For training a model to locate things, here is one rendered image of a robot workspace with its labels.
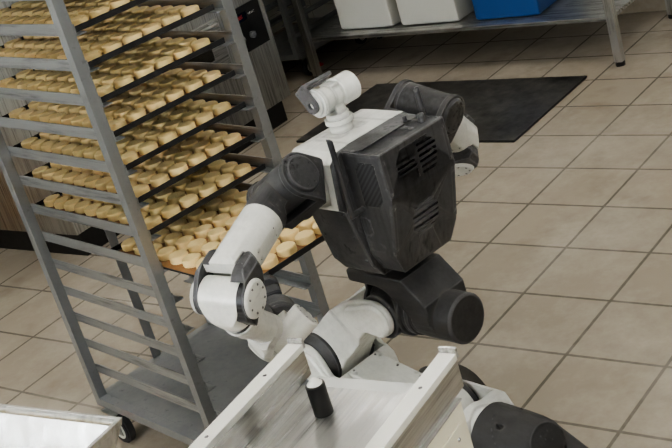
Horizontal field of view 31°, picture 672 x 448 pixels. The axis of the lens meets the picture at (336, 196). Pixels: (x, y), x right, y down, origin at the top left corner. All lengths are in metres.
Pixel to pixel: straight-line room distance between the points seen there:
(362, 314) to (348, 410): 0.81
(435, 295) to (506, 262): 1.53
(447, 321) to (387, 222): 0.26
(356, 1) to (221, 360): 3.15
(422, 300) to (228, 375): 1.16
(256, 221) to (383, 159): 0.28
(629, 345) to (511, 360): 0.34
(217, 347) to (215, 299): 1.52
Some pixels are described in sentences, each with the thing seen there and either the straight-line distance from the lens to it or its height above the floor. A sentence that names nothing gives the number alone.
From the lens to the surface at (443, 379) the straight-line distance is 1.87.
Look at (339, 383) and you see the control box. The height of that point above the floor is 0.84.
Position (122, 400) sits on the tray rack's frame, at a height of 0.15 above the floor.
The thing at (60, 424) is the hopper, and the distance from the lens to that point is 1.19.
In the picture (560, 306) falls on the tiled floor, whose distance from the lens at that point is 3.81.
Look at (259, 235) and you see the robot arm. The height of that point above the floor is 0.96.
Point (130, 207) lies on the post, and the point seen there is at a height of 0.87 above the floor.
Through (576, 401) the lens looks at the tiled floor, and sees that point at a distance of 3.36.
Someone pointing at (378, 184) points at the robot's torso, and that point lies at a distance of 2.45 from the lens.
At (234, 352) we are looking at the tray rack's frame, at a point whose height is 0.15.
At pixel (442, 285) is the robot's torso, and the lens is 2.65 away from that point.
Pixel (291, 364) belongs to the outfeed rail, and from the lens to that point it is 2.03.
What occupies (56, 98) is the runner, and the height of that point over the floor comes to 1.14.
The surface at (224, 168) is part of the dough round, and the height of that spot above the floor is 0.79.
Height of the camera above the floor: 1.85
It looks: 21 degrees down
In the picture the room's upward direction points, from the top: 17 degrees counter-clockwise
